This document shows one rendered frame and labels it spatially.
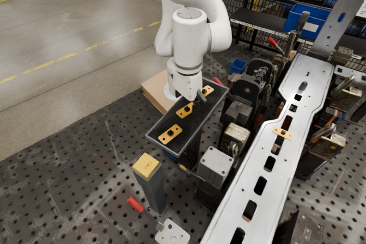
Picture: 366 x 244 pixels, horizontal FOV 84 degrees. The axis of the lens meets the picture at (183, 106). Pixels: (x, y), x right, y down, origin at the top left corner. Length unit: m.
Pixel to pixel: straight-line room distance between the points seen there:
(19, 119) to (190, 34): 2.48
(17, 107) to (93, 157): 1.82
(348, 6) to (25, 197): 1.91
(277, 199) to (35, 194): 1.11
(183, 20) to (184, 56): 0.09
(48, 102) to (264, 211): 2.51
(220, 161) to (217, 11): 0.46
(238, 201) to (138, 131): 0.75
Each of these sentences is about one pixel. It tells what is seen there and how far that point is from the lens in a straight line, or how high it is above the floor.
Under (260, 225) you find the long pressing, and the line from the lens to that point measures 0.80.
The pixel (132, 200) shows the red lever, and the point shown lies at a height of 1.13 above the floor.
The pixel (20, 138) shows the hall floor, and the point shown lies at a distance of 2.62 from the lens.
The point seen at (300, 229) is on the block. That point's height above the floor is 1.03.
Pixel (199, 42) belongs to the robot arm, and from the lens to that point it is 0.54.
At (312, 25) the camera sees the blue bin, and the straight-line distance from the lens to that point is 1.61.
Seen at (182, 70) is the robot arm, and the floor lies 1.38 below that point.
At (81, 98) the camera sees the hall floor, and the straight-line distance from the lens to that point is 2.67.
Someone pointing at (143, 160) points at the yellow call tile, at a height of 1.16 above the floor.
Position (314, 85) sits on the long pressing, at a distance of 1.30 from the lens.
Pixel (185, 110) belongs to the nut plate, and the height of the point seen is 1.17.
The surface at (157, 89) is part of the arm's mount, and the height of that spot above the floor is 0.80.
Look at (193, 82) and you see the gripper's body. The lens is 0.60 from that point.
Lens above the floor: 1.75
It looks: 49 degrees down
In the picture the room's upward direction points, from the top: straight up
